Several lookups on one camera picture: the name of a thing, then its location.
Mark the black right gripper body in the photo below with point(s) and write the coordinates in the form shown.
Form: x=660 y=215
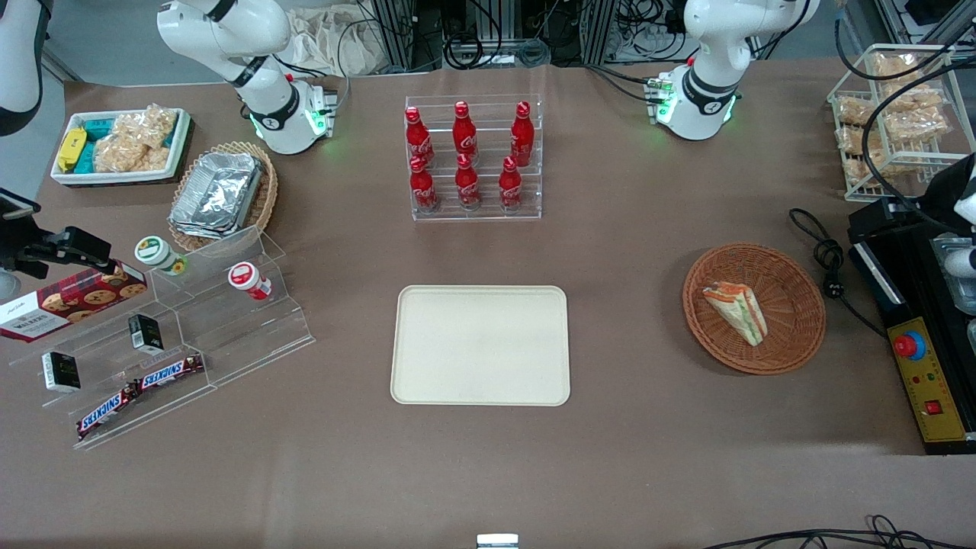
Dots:
x=21 y=242

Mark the triangle sandwich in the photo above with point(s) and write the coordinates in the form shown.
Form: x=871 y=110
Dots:
x=736 y=309

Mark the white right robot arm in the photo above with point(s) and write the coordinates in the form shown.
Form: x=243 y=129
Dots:
x=229 y=30

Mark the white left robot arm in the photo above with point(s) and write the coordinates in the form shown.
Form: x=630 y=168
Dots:
x=717 y=46

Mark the aluminium foil tray stack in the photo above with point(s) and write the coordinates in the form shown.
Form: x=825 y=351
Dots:
x=217 y=194

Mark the small wicker basket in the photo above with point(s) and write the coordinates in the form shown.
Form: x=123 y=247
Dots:
x=265 y=200

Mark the beige rectangular tray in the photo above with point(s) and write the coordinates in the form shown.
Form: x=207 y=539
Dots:
x=480 y=347

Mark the large round wicker basket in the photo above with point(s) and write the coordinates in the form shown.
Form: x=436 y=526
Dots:
x=793 y=305

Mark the steel machine tray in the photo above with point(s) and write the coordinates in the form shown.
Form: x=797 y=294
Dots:
x=949 y=248

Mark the red Walkers cookie box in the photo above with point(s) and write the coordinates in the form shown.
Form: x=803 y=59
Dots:
x=69 y=303

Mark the green lid yogurt cup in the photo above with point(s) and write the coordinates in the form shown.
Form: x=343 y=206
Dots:
x=156 y=254

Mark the white plastic snack bin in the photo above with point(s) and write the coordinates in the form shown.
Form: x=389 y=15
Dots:
x=61 y=177

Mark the teal snack pack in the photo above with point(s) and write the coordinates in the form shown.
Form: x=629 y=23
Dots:
x=97 y=130
x=85 y=157

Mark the rice cracker snack bag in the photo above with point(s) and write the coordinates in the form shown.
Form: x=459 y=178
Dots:
x=855 y=111
x=896 y=67
x=919 y=126
x=149 y=126
x=858 y=169
x=854 y=139
x=915 y=97
x=120 y=155

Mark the yellow snack pack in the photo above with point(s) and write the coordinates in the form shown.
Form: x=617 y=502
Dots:
x=71 y=149

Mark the small black box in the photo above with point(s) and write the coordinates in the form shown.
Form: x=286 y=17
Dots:
x=146 y=333
x=61 y=372

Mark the Snickers chocolate bar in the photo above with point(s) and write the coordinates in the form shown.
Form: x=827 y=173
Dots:
x=169 y=371
x=107 y=412

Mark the red lid yogurt cup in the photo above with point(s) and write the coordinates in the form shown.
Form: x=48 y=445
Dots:
x=245 y=278

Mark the clear acrylic stepped shelf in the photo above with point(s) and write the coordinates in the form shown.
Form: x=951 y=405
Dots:
x=114 y=415
x=252 y=335

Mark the beige cloth bag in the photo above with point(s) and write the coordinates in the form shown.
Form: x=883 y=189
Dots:
x=320 y=42

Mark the red Coca-Cola bottle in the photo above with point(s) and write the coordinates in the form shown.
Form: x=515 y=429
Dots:
x=422 y=187
x=522 y=136
x=464 y=131
x=416 y=137
x=510 y=184
x=467 y=183

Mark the clear acrylic bottle rack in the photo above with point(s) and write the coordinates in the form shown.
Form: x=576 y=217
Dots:
x=488 y=215

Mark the small silver white device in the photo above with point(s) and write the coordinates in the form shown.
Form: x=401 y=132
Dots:
x=497 y=542

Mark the red emergency stop button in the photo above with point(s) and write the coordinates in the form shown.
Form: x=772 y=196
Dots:
x=909 y=346

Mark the black machine with yellow panel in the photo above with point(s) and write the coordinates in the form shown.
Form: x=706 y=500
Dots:
x=926 y=396

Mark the aluminium frame post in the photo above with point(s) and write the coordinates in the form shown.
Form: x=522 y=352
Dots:
x=600 y=30
x=393 y=34

